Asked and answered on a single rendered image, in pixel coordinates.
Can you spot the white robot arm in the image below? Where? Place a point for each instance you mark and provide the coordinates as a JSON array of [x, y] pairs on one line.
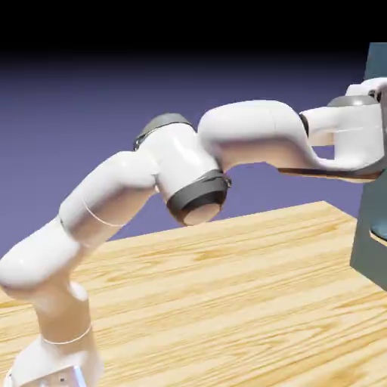
[[181, 157]]

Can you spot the dark teal painted cabinet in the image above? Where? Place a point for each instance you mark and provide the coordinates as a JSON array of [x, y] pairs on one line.
[[370, 260]]

